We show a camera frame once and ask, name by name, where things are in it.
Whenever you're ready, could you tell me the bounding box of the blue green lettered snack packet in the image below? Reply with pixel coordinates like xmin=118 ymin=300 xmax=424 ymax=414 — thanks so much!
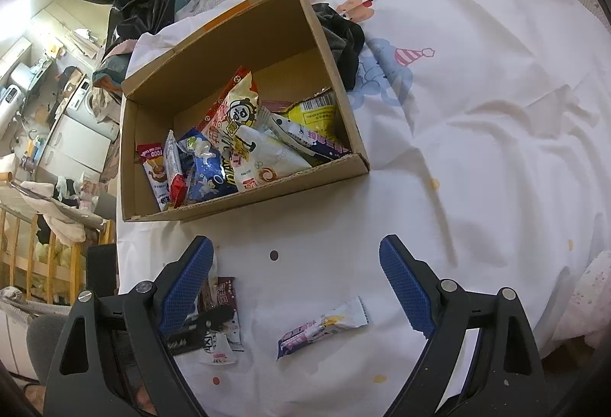
xmin=185 ymin=145 xmax=239 ymax=204

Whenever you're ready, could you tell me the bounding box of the pink floral blanket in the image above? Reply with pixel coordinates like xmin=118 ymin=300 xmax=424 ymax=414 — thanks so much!
xmin=541 ymin=249 xmax=611 ymax=351

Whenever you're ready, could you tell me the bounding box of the white cabinet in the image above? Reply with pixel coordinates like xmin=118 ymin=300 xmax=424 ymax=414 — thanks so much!
xmin=35 ymin=113 xmax=119 ymax=183

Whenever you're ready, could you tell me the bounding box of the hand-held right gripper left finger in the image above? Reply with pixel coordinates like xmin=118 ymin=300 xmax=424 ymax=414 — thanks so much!
xmin=43 ymin=236 xmax=215 ymax=417

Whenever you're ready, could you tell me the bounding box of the teal orange cloth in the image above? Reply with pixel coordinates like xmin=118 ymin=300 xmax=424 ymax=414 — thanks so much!
xmin=92 ymin=48 xmax=131 ymax=99

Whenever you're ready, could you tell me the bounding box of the small white purple snack packet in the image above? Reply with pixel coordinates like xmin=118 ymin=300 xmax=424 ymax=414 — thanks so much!
xmin=259 ymin=108 xmax=353 ymax=161
xmin=276 ymin=296 xmax=371 ymax=361

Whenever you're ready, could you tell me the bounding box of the large white orange-edged snack bag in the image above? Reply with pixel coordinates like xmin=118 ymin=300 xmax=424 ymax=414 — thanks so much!
xmin=197 ymin=66 xmax=312 ymax=194

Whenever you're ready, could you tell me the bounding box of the brown cardboard box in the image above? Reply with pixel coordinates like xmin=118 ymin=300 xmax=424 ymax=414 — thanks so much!
xmin=119 ymin=0 xmax=371 ymax=223

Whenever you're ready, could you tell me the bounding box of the white cartoon printed bedsheet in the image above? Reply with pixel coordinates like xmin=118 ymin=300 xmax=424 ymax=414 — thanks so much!
xmin=115 ymin=0 xmax=611 ymax=417

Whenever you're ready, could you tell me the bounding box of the small white red snack packet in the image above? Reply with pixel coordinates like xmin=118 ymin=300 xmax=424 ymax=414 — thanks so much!
xmin=163 ymin=129 xmax=188 ymax=209

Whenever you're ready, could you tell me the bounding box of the white washing machine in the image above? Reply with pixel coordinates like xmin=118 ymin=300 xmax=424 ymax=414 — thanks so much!
xmin=61 ymin=79 xmax=97 ymax=118

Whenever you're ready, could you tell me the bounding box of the brown stick snack packet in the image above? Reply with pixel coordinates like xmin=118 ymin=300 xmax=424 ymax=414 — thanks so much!
xmin=136 ymin=142 xmax=173 ymax=212

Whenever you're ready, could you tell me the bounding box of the wooden railing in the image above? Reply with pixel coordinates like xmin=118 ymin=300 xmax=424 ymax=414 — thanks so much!
xmin=0 ymin=201 xmax=116 ymax=305

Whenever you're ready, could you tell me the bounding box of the white crumpled cloth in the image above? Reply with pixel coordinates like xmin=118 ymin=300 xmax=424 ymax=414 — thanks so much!
xmin=10 ymin=179 xmax=105 ymax=243

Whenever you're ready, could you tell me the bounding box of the yellow snack packet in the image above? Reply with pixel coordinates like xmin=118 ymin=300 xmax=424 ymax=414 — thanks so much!
xmin=285 ymin=91 xmax=341 ymax=147

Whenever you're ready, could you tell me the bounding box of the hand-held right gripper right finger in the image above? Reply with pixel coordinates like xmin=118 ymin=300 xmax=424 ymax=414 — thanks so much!
xmin=379 ymin=234 xmax=546 ymax=417

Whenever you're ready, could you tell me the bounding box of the black cloth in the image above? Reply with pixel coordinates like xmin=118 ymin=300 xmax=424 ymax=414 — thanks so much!
xmin=310 ymin=3 xmax=366 ymax=92

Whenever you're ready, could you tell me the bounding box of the dark brown snack packet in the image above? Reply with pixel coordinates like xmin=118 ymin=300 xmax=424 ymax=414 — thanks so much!
xmin=197 ymin=276 xmax=238 ymax=318

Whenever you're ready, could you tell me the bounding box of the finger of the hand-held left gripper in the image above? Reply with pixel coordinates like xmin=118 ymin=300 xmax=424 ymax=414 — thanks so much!
xmin=167 ymin=305 xmax=236 ymax=355

